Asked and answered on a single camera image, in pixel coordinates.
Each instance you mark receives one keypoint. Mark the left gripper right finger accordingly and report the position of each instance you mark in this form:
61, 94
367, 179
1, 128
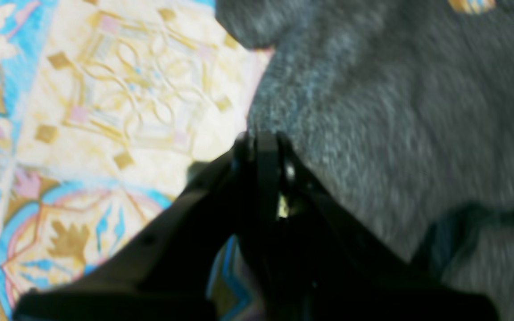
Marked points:
316, 262

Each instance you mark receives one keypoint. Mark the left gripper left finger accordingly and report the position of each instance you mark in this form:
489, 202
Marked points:
162, 273

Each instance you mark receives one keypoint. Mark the grey t-shirt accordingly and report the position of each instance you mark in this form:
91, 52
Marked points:
404, 109

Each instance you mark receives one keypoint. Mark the patterned tile tablecloth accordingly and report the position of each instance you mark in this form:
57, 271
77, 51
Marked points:
104, 104

